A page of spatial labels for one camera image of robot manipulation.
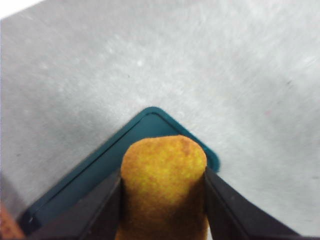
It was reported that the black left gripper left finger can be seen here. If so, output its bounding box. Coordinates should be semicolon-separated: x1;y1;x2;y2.
27;172;123;240

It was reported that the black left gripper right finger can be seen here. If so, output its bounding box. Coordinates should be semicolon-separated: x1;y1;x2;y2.
204;167;303;240

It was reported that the brown kiwi fruit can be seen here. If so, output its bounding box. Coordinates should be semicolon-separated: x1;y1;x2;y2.
114;134;210;240

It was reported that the brown wicker basket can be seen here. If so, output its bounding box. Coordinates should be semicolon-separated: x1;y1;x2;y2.
0;202;26;240

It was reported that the dark green rectangular tray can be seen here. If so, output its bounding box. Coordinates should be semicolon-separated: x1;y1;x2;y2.
18;106;221;237

